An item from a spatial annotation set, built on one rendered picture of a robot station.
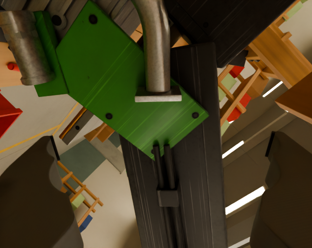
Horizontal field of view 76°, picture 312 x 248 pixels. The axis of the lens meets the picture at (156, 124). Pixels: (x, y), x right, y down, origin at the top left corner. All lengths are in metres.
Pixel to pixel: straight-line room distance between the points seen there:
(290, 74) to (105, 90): 0.93
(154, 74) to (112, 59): 0.06
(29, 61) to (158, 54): 0.14
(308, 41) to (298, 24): 0.75
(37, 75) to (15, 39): 0.04
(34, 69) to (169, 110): 0.17
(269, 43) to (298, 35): 8.71
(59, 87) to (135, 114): 0.11
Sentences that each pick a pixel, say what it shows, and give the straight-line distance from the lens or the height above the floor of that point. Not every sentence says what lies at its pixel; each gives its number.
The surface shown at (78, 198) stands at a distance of 6.62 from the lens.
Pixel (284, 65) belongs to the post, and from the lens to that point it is 1.09.
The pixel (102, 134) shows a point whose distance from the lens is 7.09.
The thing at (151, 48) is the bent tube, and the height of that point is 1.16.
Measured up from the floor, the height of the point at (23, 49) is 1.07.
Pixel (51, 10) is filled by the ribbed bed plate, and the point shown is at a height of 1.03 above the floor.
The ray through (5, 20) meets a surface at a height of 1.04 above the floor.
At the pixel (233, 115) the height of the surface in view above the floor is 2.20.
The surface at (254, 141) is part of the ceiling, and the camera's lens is 7.80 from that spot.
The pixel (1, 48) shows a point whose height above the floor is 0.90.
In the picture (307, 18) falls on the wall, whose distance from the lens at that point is 9.90.
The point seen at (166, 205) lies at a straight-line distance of 0.34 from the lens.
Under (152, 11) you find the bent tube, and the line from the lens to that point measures 0.23.
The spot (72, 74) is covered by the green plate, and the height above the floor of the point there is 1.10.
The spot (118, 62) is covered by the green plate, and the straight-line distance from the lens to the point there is 0.27.
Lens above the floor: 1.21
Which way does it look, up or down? 3 degrees up
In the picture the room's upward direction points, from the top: 136 degrees clockwise
